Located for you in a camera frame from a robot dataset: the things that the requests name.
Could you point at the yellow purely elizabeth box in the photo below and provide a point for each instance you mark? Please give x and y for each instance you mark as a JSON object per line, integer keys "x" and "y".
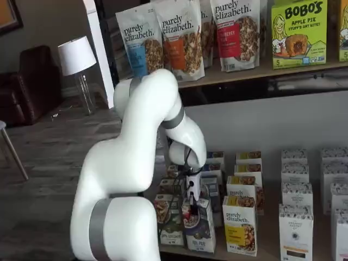
{"x": 248, "y": 168}
{"x": 248, "y": 156}
{"x": 242, "y": 187}
{"x": 239, "y": 228}

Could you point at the brown leather armchair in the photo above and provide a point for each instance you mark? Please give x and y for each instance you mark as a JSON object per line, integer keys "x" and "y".
{"x": 32, "y": 89}

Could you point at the dark framed wall picture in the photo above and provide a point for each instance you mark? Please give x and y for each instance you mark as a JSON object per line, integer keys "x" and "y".
{"x": 5, "y": 13}

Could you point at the white shade table lamp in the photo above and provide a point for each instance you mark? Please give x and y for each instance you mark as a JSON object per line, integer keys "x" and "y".
{"x": 76, "y": 57}

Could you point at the red label granola bag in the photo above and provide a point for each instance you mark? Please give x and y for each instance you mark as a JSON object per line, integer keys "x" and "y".
{"x": 233, "y": 40}

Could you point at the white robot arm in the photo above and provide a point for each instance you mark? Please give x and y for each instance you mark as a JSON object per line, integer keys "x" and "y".
{"x": 130, "y": 163}

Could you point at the high wooden shelf board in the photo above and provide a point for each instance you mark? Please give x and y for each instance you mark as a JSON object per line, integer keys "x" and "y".
{"x": 244, "y": 74}

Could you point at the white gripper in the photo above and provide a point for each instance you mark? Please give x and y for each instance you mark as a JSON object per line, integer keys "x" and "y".
{"x": 195, "y": 185}

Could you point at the grey chair with wooden legs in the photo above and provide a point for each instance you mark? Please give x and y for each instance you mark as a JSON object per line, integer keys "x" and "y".
{"x": 2, "y": 125}

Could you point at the blue white flax plus box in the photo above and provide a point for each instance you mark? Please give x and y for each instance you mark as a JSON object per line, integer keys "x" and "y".
{"x": 216, "y": 156}
{"x": 216, "y": 201}
{"x": 199, "y": 236}
{"x": 214, "y": 169}

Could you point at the yellow Bobo's box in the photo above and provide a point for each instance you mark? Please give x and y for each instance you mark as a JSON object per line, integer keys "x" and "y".
{"x": 344, "y": 32}

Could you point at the half hidden granola bag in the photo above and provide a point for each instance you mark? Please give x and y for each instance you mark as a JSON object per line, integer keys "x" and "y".
{"x": 207, "y": 35}

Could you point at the orange label granola bag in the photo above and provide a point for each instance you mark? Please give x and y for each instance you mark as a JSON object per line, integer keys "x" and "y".
{"x": 179, "y": 43}

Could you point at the green Bobo's oat bites box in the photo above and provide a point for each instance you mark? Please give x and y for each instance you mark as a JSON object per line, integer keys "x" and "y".
{"x": 299, "y": 35}

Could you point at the blue label granola bag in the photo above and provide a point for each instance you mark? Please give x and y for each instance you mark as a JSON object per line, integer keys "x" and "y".
{"x": 136, "y": 35}

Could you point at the white patterned pantry box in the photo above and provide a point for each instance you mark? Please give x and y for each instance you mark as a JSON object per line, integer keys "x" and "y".
{"x": 341, "y": 195}
{"x": 296, "y": 233}
{"x": 335, "y": 153}
{"x": 295, "y": 174}
{"x": 295, "y": 155}
{"x": 342, "y": 236}
{"x": 296, "y": 195}
{"x": 334, "y": 174}

